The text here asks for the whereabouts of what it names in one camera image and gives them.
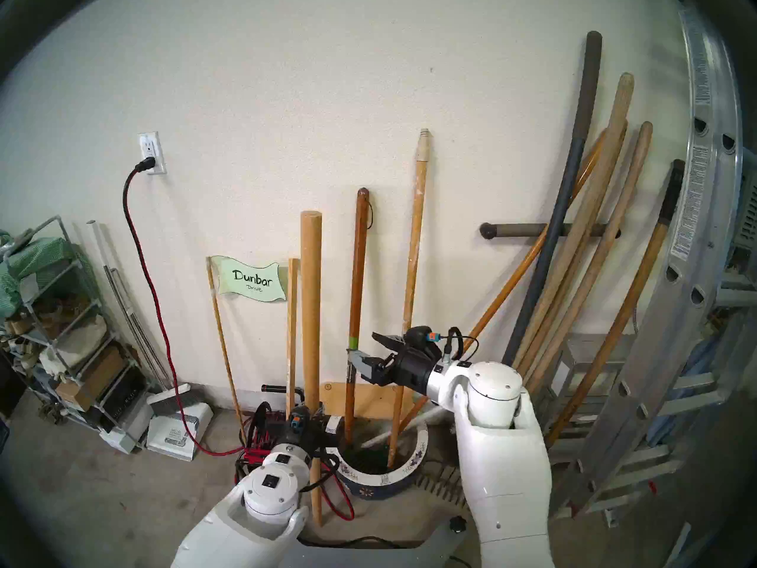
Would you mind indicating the black box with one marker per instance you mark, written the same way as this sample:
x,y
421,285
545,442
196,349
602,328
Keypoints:
x,y
124,395

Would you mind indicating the brown cardboard box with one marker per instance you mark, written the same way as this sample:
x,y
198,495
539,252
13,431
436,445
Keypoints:
x,y
89,380

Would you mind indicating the thick light wooden dowel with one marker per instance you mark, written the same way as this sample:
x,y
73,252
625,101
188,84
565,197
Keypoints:
x,y
311,306

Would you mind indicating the metal rake head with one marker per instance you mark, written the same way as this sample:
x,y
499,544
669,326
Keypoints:
x,y
440,484

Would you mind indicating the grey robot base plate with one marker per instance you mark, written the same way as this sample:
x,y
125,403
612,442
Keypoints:
x,y
384,558

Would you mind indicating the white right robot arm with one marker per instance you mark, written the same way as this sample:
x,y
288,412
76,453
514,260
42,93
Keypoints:
x,y
502,454

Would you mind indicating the aluminium ladder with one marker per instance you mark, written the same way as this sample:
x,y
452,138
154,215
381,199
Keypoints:
x,y
704,218

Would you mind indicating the flat thin wooden strip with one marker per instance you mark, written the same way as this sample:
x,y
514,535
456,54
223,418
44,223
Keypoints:
x,y
292,336

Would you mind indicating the light wooden board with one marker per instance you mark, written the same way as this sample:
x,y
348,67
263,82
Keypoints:
x,y
372,404

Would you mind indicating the white cloth bag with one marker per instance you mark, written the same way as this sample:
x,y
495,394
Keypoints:
x,y
74,345

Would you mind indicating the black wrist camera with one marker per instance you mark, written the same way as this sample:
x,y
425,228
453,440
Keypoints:
x,y
423,336
297,422

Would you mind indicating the grey louvered box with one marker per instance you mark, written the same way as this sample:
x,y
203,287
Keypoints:
x,y
746,218

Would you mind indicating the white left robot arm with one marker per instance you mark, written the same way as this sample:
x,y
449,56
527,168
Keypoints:
x,y
266,513

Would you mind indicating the thin white pipe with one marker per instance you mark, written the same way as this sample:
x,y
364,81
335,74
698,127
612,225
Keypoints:
x,y
384,435

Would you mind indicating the white wall outlet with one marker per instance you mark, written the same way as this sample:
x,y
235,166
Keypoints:
x,y
152,144

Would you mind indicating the blue cloth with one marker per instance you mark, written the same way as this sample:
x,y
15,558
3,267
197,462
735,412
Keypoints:
x,y
686,365

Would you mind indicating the white hand broom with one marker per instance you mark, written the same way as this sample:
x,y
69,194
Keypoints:
x,y
171,398

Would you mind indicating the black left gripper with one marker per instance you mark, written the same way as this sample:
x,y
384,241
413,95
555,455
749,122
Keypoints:
x,y
278,433

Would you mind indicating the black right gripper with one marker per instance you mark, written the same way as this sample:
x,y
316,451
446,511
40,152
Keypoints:
x,y
414,365

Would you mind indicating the white box on floor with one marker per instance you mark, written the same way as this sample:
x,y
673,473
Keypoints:
x,y
177,433

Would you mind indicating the black star knob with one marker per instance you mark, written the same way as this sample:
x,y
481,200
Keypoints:
x,y
456,522

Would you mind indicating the grey metal step stool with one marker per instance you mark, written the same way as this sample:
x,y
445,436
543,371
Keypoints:
x,y
591,351

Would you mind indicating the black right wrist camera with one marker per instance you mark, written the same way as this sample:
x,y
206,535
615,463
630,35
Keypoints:
x,y
423,336

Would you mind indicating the thin metal rods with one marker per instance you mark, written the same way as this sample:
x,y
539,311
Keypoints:
x,y
127,312

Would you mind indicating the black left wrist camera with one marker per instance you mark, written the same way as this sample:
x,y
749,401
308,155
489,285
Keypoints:
x,y
297,422

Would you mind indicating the blue white floral ceramic pot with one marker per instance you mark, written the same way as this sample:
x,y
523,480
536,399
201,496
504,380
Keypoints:
x,y
384,487

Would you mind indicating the green checkered cloth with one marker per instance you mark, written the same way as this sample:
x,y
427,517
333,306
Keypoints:
x,y
35,259

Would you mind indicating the green Dunbar sign on stick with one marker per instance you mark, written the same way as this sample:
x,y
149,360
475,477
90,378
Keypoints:
x,y
248,280

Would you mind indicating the white PVC pipe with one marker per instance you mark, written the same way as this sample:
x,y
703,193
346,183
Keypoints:
x,y
103,259

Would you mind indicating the paint-flecked pole with threaded tip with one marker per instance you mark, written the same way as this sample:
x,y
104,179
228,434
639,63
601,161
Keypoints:
x,y
414,247

